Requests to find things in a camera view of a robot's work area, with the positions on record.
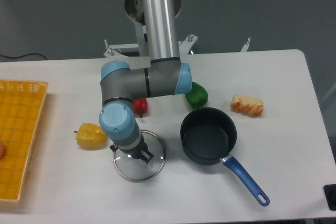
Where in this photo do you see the black cable on floor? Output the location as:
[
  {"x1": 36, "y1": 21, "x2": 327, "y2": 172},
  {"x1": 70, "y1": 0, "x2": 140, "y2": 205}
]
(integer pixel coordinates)
[{"x1": 0, "y1": 52, "x2": 48, "y2": 60}]

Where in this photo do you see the bread loaf piece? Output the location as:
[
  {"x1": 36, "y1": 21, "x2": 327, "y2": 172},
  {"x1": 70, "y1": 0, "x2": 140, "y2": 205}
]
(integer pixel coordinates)
[{"x1": 230, "y1": 94, "x2": 264, "y2": 117}]

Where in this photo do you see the black device at table edge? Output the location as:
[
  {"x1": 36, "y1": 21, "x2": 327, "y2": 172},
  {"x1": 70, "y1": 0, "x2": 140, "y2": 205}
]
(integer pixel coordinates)
[{"x1": 323, "y1": 184, "x2": 336, "y2": 211}]

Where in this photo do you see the dark saucepan blue handle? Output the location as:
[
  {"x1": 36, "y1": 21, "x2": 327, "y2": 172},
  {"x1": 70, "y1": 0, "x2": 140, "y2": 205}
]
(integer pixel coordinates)
[{"x1": 180, "y1": 108, "x2": 270, "y2": 207}]

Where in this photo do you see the glass lid blue knob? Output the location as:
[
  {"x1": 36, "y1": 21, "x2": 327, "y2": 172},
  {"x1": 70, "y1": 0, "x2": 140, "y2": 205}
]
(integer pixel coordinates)
[{"x1": 112, "y1": 130, "x2": 166, "y2": 182}]

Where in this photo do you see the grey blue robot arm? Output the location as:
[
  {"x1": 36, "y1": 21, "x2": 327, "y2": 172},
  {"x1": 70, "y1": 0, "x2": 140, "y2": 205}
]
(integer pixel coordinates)
[{"x1": 99, "y1": 0, "x2": 192, "y2": 163}]

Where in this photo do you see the red bell pepper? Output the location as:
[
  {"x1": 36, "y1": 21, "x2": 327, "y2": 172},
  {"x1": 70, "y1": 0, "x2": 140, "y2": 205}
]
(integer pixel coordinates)
[{"x1": 134, "y1": 99, "x2": 148, "y2": 118}]

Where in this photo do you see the orange object in basket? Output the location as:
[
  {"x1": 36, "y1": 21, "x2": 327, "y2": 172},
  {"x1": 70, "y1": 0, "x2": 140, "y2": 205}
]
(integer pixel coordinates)
[{"x1": 0, "y1": 141, "x2": 6, "y2": 158}]

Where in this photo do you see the green bell pepper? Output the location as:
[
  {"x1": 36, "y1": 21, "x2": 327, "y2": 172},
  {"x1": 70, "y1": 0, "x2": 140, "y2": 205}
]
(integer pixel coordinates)
[{"x1": 184, "y1": 82, "x2": 208, "y2": 110}]

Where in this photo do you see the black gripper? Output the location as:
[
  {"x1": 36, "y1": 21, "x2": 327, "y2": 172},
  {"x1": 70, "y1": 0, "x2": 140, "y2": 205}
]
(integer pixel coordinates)
[{"x1": 110, "y1": 142, "x2": 154, "y2": 163}]

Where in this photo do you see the white table bracket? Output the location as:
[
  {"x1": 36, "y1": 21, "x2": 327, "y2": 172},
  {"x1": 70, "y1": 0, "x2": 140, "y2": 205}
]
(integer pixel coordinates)
[{"x1": 241, "y1": 37, "x2": 251, "y2": 52}]

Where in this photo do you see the yellow bell pepper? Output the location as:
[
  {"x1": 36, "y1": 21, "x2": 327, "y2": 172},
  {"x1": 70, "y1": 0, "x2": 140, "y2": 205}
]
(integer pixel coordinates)
[{"x1": 75, "y1": 123, "x2": 107, "y2": 149}]

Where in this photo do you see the yellow woven basket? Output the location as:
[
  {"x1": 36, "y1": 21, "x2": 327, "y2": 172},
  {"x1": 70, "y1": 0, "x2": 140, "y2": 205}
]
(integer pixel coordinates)
[{"x1": 1, "y1": 79, "x2": 48, "y2": 202}]

